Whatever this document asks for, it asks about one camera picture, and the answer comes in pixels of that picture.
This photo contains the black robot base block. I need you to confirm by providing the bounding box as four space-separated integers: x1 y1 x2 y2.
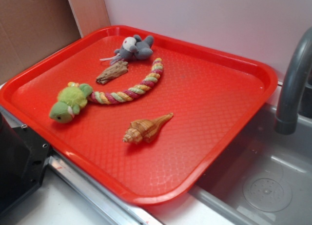
0 115 51 216

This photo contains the red plastic tray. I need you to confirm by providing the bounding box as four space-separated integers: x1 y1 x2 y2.
0 26 277 205

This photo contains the brown spiral seashell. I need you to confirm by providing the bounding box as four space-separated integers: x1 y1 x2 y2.
122 113 174 144

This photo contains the brown wood bark piece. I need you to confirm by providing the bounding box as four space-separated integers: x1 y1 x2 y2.
96 61 128 84

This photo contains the grey plush mouse toy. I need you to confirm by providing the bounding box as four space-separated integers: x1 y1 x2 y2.
100 35 154 65

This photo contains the grey plastic sink basin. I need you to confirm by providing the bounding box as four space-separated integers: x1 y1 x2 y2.
190 104 312 225

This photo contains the grey toy faucet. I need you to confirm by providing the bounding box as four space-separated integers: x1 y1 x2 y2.
274 28 312 135

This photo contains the brown cardboard panel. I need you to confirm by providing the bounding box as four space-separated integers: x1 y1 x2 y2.
0 0 110 83

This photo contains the green plush turtle rope toy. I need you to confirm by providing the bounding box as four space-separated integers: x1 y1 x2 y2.
49 58 163 123

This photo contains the silver metal rail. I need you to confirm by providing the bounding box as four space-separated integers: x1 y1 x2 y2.
0 105 159 225

